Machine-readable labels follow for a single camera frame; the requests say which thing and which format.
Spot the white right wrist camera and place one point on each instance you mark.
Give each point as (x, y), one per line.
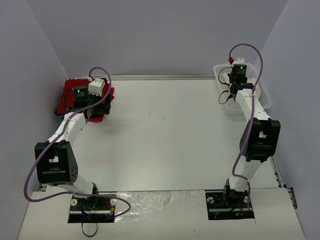
(238, 60)

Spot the dark red folded t-shirt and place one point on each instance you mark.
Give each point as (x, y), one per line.
(72, 83)

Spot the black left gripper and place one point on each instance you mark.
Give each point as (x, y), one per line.
(106, 105)

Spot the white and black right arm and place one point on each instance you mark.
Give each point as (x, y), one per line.
(259, 139)

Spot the white t-shirt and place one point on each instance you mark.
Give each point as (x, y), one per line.
(224, 78)

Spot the white foam board front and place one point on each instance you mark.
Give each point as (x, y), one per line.
(166, 215)

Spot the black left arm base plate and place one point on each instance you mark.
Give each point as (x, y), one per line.
(92, 209)

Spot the white plastic basket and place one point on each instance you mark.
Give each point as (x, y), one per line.
(231, 107)

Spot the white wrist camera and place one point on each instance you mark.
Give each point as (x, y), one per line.
(95, 88)
(238, 60)

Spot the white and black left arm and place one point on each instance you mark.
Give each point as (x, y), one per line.
(55, 161)

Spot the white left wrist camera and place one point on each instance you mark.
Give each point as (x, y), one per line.
(95, 88)

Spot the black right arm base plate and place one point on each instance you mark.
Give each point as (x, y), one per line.
(218, 209)

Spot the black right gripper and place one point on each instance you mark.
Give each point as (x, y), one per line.
(235, 78)

